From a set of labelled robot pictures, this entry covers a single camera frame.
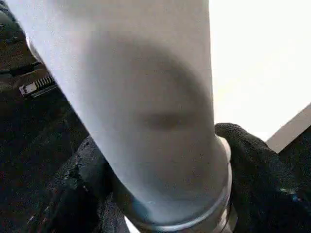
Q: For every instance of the white plastic table leg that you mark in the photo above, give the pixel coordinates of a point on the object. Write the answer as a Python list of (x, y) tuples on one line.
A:
[(133, 85)]

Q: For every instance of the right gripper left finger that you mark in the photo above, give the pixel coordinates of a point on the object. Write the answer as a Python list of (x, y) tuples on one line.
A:
[(85, 189)]

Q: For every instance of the black shiny mat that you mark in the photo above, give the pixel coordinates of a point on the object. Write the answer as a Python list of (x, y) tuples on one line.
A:
[(29, 133)]

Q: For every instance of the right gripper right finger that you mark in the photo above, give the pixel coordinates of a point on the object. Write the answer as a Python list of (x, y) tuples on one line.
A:
[(262, 189)]

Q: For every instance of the white plastic table top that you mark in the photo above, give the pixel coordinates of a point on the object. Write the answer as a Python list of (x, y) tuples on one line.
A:
[(255, 60)]

